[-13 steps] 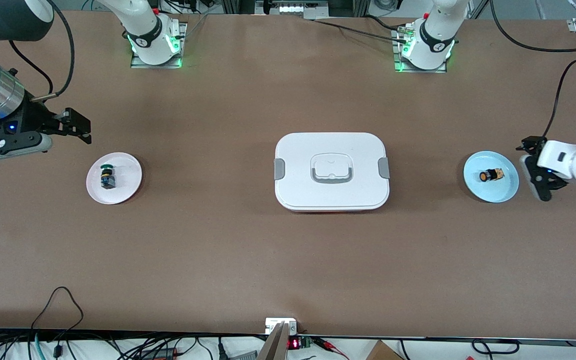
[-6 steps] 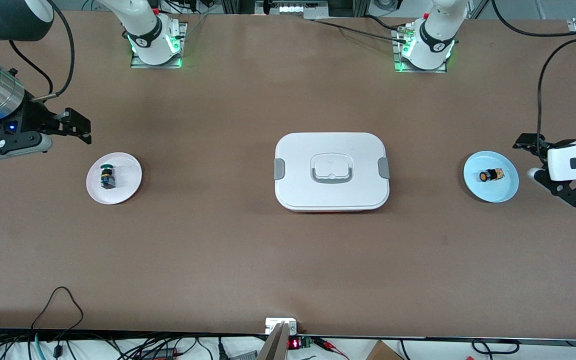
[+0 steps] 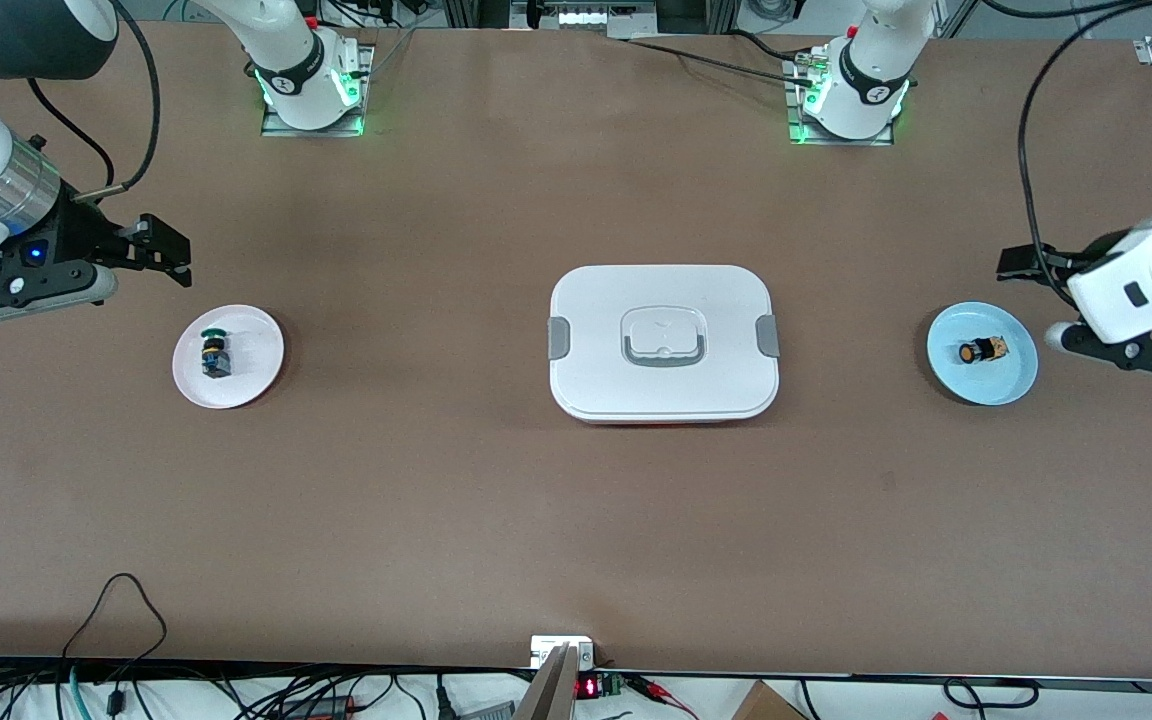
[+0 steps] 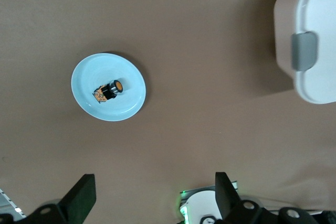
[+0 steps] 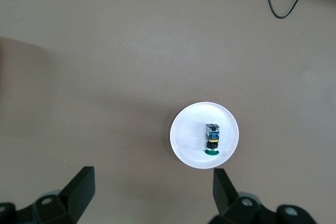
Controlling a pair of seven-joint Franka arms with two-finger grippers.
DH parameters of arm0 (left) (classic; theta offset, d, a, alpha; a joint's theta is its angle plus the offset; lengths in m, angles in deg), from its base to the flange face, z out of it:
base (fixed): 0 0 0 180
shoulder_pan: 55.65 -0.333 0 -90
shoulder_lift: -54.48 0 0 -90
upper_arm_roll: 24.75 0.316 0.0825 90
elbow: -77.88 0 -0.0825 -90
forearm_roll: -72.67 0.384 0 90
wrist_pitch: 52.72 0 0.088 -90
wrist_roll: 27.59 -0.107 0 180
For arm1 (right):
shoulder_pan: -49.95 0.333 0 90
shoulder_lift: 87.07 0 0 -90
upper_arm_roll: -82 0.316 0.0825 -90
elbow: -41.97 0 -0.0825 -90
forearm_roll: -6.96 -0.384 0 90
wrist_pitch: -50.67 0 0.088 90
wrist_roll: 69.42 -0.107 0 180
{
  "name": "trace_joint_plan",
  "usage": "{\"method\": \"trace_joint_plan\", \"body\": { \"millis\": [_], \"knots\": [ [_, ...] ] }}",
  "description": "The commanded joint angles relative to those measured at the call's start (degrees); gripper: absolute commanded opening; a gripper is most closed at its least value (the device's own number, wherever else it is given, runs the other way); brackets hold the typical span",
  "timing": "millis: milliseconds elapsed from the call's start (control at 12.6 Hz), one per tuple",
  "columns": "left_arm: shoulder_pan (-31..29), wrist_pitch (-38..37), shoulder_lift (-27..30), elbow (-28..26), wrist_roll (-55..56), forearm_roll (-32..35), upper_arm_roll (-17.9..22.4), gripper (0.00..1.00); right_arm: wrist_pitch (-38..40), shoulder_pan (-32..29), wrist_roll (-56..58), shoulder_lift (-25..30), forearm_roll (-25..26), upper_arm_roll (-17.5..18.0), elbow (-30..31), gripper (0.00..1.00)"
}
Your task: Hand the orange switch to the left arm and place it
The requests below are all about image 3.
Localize white lunch box grey clips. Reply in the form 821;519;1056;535
548;264;780;426

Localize brown cardboard box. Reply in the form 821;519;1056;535
731;680;809;720

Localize pink round plate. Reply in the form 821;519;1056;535
172;304;286;410

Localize light blue round plate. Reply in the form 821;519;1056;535
926;301;1039;407

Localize small white mounting block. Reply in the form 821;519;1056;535
530;635;596;669

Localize aluminium profile bar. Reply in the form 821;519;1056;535
514;643;579;720

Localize red clip lead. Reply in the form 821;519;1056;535
626;674;699;720

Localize green push button switch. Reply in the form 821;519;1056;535
200;326;233;380

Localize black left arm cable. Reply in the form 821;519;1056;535
1019;0;1152;306

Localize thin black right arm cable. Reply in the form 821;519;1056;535
28;78;115;166

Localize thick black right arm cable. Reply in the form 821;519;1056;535
74;0;162;201

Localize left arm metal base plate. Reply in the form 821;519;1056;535
784;50;897;147

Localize black looped table cable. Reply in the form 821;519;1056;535
61;573;169;666

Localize black cable to base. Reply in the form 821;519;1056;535
626;30;819;87

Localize aluminium frame structure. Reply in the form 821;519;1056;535
441;0;742;39

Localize black oval cable loop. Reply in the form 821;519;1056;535
942;677;1041;710

